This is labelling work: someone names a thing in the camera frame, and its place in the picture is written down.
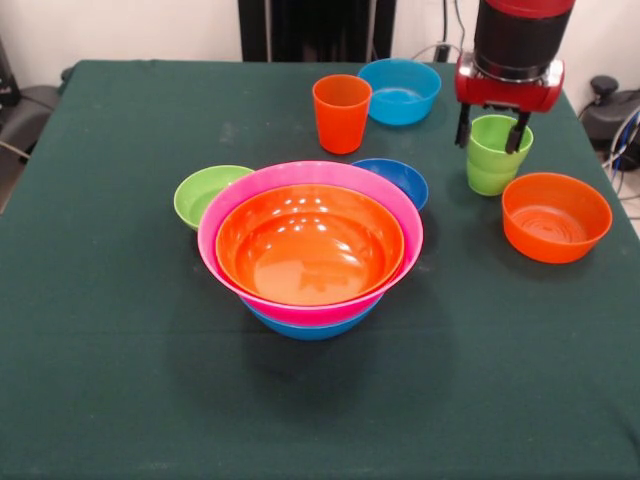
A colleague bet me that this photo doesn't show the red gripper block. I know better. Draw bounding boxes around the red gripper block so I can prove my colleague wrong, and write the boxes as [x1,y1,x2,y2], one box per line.
[453,53,566,155]

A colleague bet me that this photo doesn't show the green cup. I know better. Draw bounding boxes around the green cup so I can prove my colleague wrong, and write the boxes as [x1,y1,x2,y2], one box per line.
[466,115,535,198]

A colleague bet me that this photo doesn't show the large pink bowl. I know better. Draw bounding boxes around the large pink bowl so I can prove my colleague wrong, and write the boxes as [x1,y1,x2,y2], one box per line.
[197,160,425,327]

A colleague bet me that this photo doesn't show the large orange bowl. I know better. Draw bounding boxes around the large orange bowl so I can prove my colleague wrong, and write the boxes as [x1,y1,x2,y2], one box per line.
[214,234,405,307]
[214,183,405,306]

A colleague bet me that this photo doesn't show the small light blue bowl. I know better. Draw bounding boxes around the small light blue bowl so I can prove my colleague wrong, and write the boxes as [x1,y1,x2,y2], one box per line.
[357,58,443,127]

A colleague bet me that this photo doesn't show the dark blue bowl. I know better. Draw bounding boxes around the dark blue bowl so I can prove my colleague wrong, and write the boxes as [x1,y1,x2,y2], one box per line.
[349,158,430,212]

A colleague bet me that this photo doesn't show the small orange bowl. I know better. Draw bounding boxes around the small orange bowl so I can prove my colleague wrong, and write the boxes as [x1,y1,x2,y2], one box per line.
[501,172,614,265]

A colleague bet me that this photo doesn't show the orange cup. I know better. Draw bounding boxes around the orange cup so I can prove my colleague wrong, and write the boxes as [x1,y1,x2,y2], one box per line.
[312,74,373,155]

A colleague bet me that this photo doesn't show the dark green table cloth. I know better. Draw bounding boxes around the dark green table cloth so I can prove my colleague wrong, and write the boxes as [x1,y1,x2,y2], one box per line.
[0,59,640,480]

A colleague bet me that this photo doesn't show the large light blue bowl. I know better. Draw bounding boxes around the large light blue bowl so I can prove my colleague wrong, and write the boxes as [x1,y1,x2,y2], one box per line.
[244,299,379,342]

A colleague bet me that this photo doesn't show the green bowl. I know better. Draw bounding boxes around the green bowl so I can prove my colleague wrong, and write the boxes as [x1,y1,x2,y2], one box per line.
[173,165,256,232]

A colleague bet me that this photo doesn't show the hanging black cables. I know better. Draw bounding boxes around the hanging black cables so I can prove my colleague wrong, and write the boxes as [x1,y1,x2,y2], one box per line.
[409,0,474,64]

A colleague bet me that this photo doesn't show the grey pedestal foot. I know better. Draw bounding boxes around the grey pedestal foot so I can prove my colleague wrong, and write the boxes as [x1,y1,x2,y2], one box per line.
[579,74,640,134]
[0,84,56,146]

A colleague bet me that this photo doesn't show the cable tangle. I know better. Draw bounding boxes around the cable tangle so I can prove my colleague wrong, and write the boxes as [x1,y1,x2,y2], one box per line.
[599,112,640,201]

